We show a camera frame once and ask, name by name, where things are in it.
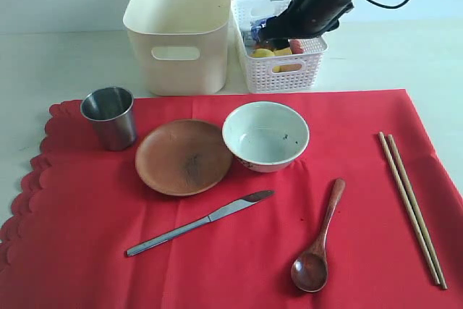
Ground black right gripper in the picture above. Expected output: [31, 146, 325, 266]
[258, 0, 354, 51]

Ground yellow cheese wedge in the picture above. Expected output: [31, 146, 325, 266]
[272, 47, 301, 73]

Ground yellow lemon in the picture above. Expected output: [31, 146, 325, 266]
[250, 48, 281, 73]

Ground red toy sausage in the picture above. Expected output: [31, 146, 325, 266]
[289, 39, 305, 54]

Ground blue white milk carton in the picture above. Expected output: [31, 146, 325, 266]
[240, 17, 268, 47]

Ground white ceramic bowl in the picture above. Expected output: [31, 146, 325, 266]
[222, 101, 310, 173]

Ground stainless steel cup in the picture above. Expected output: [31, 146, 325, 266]
[80, 86, 137, 151]

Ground fried chicken nugget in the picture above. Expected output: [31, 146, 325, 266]
[253, 42, 274, 51]

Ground white perforated plastic basket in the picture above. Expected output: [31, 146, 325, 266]
[231, 0, 328, 93]

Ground cream plastic storage bin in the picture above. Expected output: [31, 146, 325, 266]
[123, 0, 231, 96]

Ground brown wooden plate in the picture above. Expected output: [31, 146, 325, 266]
[135, 119, 233, 197]

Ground metal table knife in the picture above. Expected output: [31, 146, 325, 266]
[126, 190, 275, 257]

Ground dark wooden spoon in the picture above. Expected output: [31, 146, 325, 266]
[290, 178, 346, 293]

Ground red table cloth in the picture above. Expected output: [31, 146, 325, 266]
[1, 90, 462, 308]

